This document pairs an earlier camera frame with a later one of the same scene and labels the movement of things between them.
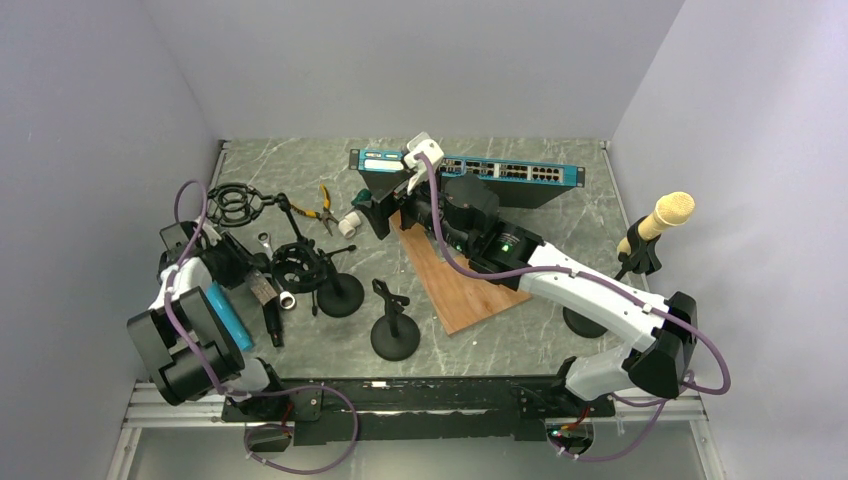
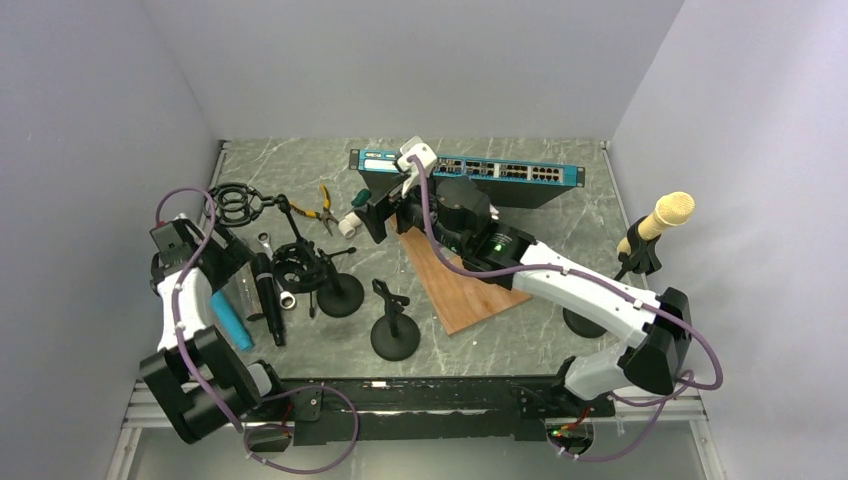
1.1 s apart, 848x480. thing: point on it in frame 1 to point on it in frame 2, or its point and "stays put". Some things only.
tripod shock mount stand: (297, 267) stays put
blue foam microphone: (231, 315) stays put
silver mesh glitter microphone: (260, 286) to (245, 289)
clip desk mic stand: (394, 336) stays put
